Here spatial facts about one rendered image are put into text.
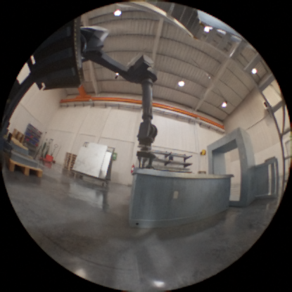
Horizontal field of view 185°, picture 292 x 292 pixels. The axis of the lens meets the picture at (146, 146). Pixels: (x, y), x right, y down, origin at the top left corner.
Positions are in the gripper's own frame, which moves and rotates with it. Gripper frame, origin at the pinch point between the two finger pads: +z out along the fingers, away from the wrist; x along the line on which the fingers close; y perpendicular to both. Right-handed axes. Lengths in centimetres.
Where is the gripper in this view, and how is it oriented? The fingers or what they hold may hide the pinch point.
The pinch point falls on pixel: (141, 165)
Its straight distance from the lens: 86.1
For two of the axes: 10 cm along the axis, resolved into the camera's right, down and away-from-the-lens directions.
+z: -1.6, 9.7, -1.8
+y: -1.5, 1.5, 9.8
